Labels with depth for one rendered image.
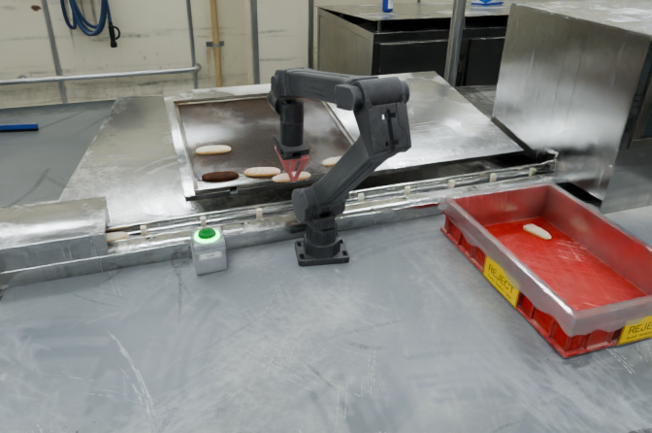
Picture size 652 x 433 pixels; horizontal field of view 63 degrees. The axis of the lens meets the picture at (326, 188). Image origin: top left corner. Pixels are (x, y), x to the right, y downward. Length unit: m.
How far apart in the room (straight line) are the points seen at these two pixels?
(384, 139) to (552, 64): 0.91
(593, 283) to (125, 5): 4.26
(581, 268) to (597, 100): 0.47
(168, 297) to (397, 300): 0.48
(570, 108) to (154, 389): 1.28
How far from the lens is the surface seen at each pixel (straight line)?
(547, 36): 1.73
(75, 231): 1.27
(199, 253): 1.20
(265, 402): 0.95
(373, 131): 0.88
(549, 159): 1.75
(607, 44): 1.58
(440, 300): 1.17
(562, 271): 1.34
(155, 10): 4.92
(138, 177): 1.71
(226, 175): 1.46
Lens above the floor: 1.53
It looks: 27 degrees down
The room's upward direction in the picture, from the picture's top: 1 degrees clockwise
